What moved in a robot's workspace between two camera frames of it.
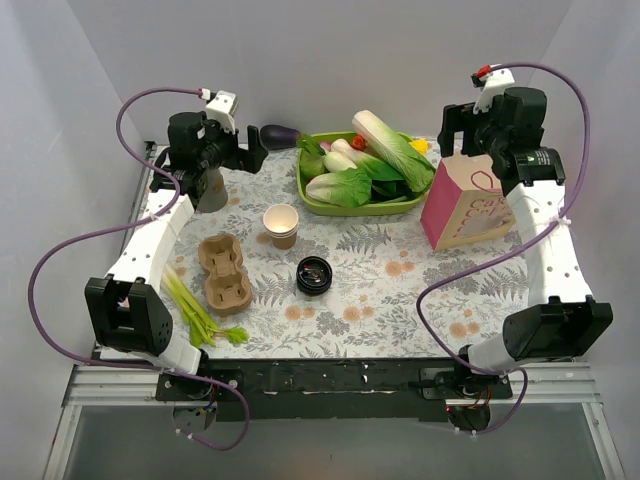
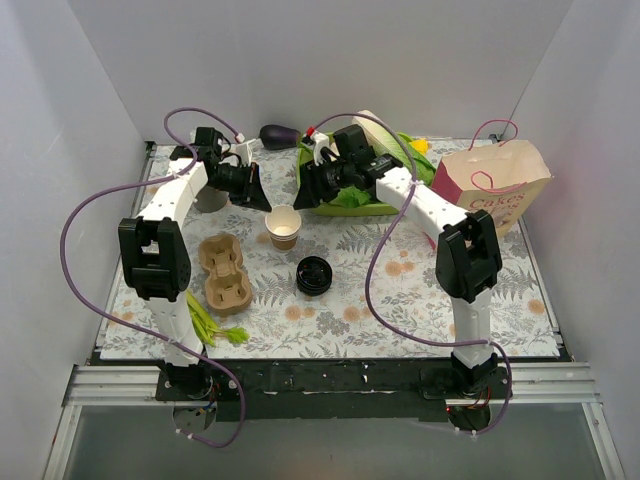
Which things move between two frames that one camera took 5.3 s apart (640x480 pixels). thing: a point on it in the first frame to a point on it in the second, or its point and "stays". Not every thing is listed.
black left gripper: [253, 150] to [250, 182]
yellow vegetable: [421, 145] stays
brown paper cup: [280, 221] stays
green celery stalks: [204, 333] stays
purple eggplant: [274, 136] stays
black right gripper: [451, 130] to [315, 178]
